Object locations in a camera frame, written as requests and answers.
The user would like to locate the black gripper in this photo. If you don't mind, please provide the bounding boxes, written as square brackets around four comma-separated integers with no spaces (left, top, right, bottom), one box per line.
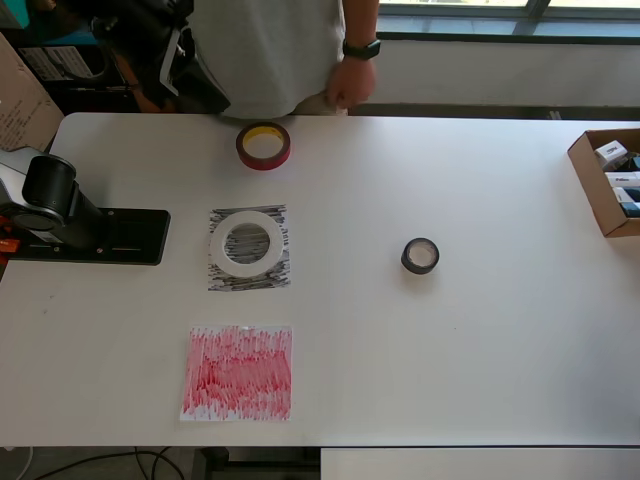
[169,53,233,117]

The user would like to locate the red tape roll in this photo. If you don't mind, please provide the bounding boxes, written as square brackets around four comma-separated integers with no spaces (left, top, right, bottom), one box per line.
[235,121,293,172]

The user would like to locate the wide white tape roll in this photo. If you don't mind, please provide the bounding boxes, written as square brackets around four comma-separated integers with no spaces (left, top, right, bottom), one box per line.
[208,210,286,278]

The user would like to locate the small black tape roll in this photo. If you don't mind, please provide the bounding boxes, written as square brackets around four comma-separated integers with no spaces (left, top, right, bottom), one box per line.
[400,237,441,276]

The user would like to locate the person's right forearm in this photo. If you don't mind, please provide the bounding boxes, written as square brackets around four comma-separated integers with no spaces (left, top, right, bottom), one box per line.
[112,47,174,114]

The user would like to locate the person's left forearm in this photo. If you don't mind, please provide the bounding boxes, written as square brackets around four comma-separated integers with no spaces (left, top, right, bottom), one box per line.
[341,0,380,45]

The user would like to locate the person's left hand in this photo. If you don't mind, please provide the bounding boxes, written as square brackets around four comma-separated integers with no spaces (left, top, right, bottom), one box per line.
[324,58,378,108]

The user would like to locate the grey t-shirt torso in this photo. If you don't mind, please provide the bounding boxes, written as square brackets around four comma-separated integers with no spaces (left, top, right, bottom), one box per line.
[189,0,351,119]

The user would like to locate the black box with white label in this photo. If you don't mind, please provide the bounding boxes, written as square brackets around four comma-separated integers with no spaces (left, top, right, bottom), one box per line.
[17,44,109,84]

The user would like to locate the teal cardboard box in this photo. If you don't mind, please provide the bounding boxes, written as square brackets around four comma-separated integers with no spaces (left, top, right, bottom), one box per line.
[0,0,96,45]

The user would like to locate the black smartwatch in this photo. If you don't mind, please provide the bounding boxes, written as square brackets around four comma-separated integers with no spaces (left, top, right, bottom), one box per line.
[342,39,382,62]

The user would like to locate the cardboard box with Chinese print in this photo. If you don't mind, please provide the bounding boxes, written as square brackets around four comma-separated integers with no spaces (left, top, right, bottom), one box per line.
[0,32,66,151]

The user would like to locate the black scribbled paper sheet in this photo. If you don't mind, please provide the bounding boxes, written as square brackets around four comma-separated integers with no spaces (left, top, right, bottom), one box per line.
[207,203,292,293]

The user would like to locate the orange clamp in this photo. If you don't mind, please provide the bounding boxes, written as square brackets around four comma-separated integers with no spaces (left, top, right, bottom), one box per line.
[0,214,21,255]

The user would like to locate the red scribbled paper sheet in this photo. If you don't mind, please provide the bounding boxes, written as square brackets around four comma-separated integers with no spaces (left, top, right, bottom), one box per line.
[179,324,294,422]

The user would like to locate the open brown cardboard tray box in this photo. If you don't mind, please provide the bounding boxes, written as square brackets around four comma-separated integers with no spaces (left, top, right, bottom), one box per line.
[567,128,640,239]

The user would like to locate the small white printed box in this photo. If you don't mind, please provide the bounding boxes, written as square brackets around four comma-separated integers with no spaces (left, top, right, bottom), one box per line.
[593,141,629,166]

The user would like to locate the white box with dark lettering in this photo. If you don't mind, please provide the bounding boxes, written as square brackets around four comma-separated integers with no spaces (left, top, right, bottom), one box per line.
[603,171,640,189]

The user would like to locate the small dark teal box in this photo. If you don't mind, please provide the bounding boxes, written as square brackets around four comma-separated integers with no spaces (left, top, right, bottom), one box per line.
[612,186,640,220]

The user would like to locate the white cabinet panel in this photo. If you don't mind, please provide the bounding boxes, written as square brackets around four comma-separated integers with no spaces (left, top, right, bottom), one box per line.
[319,447,640,480]

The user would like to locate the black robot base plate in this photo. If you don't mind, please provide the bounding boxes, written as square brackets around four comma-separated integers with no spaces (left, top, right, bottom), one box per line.
[4,207,172,267]

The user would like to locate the black floor cable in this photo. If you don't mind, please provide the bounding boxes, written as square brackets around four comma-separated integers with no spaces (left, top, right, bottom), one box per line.
[0,446,201,480]

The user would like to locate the dark table leg frame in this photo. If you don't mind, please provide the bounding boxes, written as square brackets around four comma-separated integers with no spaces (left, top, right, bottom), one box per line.
[192,446,321,480]

